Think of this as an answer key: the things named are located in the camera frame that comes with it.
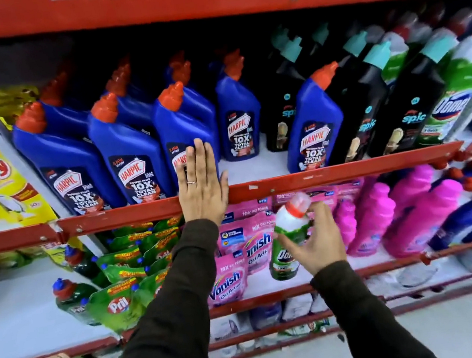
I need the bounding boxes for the red shelf rail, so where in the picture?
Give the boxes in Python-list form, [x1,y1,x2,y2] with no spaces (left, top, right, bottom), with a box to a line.
[0,138,472,257]
[0,280,472,358]
[0,236,472,358]
[202,265,472,352]

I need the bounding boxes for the row of blue cleaner bottles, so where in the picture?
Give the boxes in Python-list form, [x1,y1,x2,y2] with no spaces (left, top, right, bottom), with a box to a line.
[4,40,273,223]

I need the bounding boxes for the yellow green pouches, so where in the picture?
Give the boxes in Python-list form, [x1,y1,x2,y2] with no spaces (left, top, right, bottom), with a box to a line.
[0,82,45,132]

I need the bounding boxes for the person's right forearm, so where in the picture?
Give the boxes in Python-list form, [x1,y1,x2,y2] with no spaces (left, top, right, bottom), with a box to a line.
[308,249,442,358]

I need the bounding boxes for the person's left forearm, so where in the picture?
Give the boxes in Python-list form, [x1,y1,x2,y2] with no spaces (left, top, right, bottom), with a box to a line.
[72,217,236,358]

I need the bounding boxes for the person's left hand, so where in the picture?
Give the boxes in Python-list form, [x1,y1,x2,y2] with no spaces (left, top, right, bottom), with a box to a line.
[171,134,235,232]

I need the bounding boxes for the white green cleaner bottle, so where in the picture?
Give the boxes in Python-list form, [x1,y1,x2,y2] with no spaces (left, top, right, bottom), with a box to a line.
[260,191,322,283]

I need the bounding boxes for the pink cleaner bottle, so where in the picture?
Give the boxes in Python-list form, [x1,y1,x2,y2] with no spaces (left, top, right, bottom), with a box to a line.
[332,197,362,251]
[375,177,472,260]
[386,163,440,211]
[339,181,403,259]

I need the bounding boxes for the blue toilet cleaner bottle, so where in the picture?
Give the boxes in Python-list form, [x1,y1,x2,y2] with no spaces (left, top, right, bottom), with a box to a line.
[274,60,353,175]

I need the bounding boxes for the pile of white pouches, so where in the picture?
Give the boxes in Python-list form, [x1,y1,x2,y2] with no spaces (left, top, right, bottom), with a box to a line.
[200,241,472,358]

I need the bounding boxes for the row of violet red-capped bottles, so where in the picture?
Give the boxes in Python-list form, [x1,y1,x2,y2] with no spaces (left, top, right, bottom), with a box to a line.
[417,155,472,252]

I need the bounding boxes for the row of black cleaner bottles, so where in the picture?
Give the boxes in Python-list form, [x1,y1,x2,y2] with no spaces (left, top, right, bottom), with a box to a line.
[250,3,472,174]

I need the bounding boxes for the person's right hand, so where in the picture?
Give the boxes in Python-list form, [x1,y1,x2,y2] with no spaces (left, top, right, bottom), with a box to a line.
[271,199,349,281]

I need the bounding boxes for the stack of green pouches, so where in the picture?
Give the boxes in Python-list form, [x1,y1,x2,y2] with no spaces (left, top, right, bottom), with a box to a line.
[74,214,199,339]

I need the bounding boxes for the row of white green bottles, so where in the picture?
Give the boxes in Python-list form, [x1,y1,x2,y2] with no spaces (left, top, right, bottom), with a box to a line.
[372,0,472,152]

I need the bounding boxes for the stack of pink pouches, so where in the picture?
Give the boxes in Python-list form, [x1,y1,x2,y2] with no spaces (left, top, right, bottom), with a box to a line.
[195,181,378,309]

